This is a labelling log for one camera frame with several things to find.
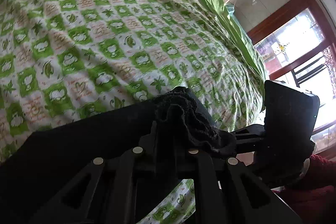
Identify dark navy pants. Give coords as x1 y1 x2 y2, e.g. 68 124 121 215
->
1 88 236 223

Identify red fleece garment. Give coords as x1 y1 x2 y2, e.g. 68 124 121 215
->
275 155 335 223

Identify red framed window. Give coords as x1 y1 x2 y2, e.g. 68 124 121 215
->
248 0 335 160

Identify green white patterned quilt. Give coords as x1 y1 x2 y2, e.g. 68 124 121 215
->
1 0 267 223

